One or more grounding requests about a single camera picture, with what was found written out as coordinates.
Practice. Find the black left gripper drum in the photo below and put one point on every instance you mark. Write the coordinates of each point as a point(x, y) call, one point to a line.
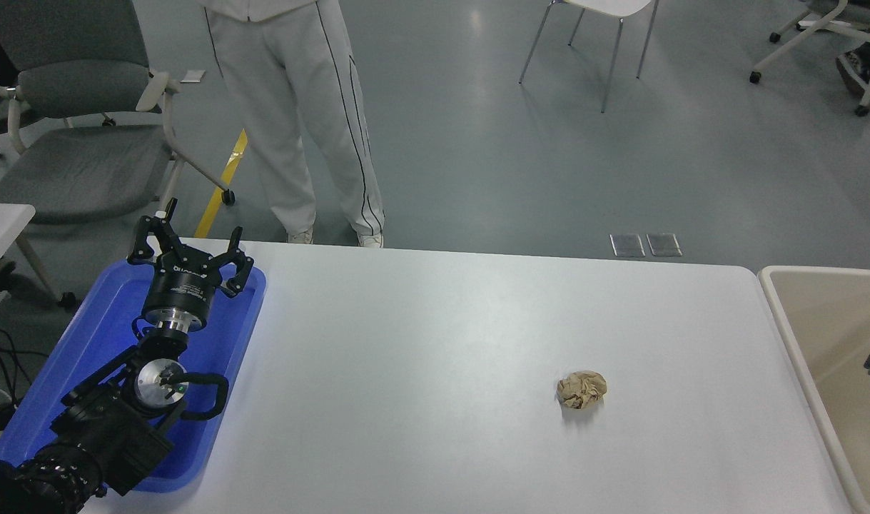
point(181, 293)

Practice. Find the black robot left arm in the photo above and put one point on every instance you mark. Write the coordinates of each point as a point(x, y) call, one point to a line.
point(106, 428)

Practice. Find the metal floor plate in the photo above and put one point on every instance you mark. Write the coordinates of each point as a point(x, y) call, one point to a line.
point(664, 245)
point(627, 245)

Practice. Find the large pale bin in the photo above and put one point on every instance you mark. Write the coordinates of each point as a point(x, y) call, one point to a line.
point(827, 335)

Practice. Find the blue plastic tray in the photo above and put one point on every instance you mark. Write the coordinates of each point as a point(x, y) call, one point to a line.
point(85, 343)

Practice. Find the standing person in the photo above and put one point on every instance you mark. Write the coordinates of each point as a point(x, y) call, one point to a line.
point(292, 93)

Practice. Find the person's black shoe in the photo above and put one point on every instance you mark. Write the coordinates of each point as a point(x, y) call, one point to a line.
point(866, 68)

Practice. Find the crumpled tan paper ball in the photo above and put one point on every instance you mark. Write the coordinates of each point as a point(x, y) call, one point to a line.
point(582, 390)

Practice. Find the white-framed wheeled chair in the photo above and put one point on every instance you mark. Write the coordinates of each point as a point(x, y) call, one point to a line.
point(798, 43)

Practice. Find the white chair with metal legs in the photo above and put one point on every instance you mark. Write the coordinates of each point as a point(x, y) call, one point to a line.
point(613, 7)

